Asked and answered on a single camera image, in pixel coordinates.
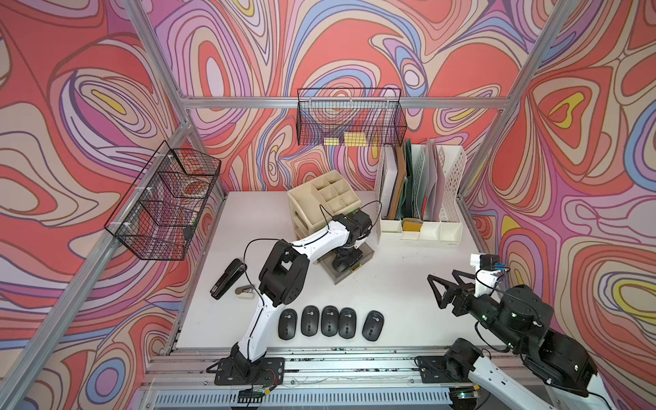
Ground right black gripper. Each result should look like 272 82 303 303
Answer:
427 269 527 352

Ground grey transparent drawer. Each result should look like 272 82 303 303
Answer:
319 243 374 285

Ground black wireless mouse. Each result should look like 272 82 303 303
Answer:
320 305 339 337
338 307 357 339
300 305 320 337
278 309 297 341
362 310 384 342

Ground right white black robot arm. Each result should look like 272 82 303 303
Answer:
416 271 615 409

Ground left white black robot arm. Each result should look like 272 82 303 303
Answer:
229 210 373 378

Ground cream drawer organizer cabinet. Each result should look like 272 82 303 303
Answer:
287 170 361 239

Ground green folder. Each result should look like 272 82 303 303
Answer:
399 140 414 219

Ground white file organizer rack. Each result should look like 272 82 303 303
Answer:
374 140 466 247

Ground small silver staple remover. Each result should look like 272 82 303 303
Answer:
235 285 256 300

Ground black stapler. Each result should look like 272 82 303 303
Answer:
210 258 246 300

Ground yellow sticky notes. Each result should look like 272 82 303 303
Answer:
323 132 369 147

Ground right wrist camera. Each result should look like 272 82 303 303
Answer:
470 254 509 297

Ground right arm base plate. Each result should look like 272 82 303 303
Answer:
414 355 460 384

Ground back black wire basket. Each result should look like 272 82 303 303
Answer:
297 86 408 147

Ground black wire basket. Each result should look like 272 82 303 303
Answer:
297 86 408 147
104 142 221 261

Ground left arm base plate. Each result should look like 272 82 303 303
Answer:
214 357 285 387

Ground left black wire basket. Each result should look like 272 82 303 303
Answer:
104 142 221 261

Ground aluminium front rail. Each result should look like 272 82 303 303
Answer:
137 346 570 410

